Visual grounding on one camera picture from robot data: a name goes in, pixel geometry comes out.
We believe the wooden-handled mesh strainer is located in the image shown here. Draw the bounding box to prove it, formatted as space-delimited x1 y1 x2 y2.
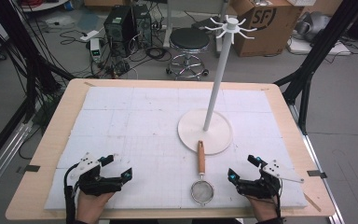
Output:
189 139 215 207

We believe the person's right hand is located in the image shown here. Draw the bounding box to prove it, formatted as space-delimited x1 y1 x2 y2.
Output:
246 193 282 223

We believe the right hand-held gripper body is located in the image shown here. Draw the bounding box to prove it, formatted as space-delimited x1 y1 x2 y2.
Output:
236 159 305 201

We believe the white flat board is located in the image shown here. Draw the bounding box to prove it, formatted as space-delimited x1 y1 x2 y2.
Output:
286 36 352 57

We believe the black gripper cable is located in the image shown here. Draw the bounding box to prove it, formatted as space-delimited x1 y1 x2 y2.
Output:
62 162 79 224
272 186 286 224

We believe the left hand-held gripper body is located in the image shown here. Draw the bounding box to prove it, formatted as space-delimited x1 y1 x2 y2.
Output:
66 151 125 197

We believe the black computer tower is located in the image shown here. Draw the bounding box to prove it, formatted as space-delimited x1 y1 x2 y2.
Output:
103 5 138 58
132 4 154 49

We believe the black tape strip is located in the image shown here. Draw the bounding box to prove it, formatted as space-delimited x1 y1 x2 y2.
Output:
306 169 328 180
16 164 41 175

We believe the tangle of floor cables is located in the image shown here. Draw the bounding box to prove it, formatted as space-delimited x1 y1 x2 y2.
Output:
59 27 172 80

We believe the black metal frame stand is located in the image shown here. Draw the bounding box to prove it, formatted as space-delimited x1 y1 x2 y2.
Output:
273 0 358 135
0 0 76 175

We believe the person's left hand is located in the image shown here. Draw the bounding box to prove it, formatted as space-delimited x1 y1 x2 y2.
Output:
76 189 117 224

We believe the white device with green display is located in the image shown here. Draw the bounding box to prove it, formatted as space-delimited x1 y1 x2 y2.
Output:
89 37 103 63

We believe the white foam mat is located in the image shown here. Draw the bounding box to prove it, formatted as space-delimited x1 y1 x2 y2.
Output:
44 85 309 210

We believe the aluminium rail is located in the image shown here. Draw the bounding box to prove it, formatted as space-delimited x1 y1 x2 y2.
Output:
0 119 35 204
288 103 345 224

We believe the grey bag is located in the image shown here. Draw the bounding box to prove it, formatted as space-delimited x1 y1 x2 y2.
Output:
294 10 333 42

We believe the black round stool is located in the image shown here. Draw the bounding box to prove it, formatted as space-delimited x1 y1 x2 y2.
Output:
166 27 212 81

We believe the white hook rack stand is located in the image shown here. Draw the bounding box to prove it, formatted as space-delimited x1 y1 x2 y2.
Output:
176 14 258 156

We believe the white power strip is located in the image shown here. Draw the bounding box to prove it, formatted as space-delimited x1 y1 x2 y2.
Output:
79 29 101 43

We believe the brown cardboard box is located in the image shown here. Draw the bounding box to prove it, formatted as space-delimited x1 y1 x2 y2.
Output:
228 0 305 58

